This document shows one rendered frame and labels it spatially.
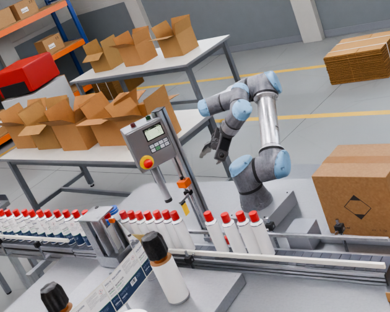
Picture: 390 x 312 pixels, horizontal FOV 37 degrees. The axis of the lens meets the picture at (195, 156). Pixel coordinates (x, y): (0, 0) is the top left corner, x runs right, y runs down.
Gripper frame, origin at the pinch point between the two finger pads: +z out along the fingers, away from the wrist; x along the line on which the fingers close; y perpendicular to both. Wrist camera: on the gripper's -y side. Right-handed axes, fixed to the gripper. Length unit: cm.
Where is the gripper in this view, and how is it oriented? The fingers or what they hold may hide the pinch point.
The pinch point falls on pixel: (208, 160)
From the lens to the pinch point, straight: 253.0
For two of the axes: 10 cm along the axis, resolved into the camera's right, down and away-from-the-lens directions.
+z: -3.7, 5.7, 7.3
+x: -9.1, -3.6, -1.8
